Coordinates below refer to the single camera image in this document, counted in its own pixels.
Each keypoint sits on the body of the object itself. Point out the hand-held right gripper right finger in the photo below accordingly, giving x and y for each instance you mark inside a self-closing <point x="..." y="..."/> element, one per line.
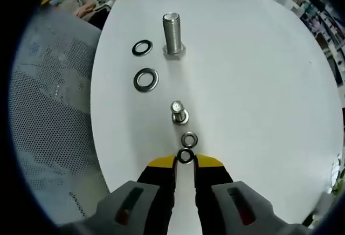
<point x="213" y="181"/>

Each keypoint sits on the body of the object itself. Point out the large threaded stud bolt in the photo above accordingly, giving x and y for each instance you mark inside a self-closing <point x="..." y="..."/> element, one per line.
<point x="172" y="35"/>

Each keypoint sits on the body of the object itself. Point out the brown cardboard box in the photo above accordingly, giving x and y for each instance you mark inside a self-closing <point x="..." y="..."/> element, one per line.
<point x="85" y="10"/>

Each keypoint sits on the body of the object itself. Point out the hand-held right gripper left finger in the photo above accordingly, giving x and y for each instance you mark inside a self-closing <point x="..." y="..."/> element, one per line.
<point x="156" y="181"/>

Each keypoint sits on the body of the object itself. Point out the large silver washer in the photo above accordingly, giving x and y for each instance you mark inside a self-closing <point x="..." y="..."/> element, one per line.
<point x="135" y="81"/>

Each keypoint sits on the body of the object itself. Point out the grey mesh office chair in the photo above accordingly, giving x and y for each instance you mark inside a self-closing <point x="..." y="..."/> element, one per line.
<point x="54" y="111"/>

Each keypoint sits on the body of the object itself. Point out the large dark washer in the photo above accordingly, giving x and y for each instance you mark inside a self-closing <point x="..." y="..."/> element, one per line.
<point x="133" y="48"/>

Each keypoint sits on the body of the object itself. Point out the small threaded stud bolt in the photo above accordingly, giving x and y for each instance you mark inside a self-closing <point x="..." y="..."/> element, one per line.
<point x="176" y="107"/>

